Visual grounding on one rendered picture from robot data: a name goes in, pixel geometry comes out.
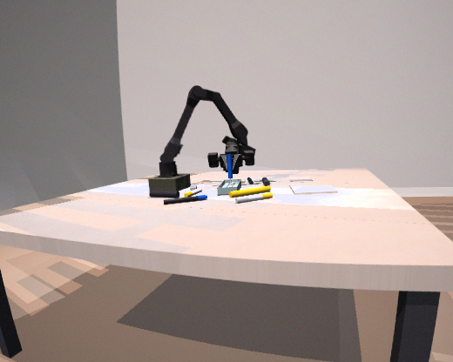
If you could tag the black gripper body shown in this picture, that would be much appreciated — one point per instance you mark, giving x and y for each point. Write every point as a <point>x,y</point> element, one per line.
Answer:
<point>213,158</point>

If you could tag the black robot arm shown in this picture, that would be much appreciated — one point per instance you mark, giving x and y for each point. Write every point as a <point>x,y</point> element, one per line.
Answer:
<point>167,166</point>

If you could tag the grey keyboard with white letter keys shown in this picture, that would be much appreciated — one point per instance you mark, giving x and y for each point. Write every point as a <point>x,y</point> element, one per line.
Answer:
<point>226,186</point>

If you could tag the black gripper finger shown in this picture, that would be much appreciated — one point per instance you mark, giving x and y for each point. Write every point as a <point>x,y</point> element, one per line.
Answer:
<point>223,161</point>
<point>237,161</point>

